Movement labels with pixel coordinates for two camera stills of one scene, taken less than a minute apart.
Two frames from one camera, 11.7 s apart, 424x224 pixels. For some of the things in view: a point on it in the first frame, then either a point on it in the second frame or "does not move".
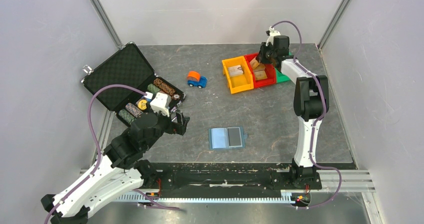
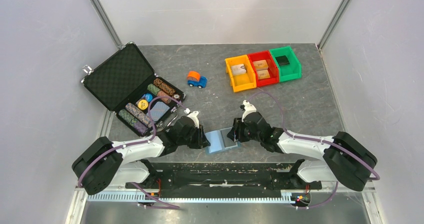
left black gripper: (176, 127) to (201, 141)
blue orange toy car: (194, 79) does not move
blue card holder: (226, 137) does not move
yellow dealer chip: (142, 104) does not move
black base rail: (223, 178) does not move
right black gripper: (261, 57) to (238, 125)
